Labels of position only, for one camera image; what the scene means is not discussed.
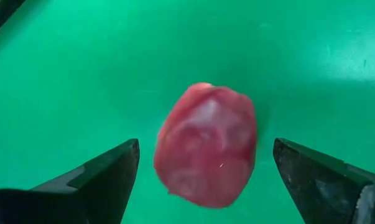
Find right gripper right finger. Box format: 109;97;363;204
272;138;375;224

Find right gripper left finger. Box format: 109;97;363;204
0;138;141;224

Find green table mat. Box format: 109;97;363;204
0;0;375;224

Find dark red apple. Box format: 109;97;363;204
153;82;258;209

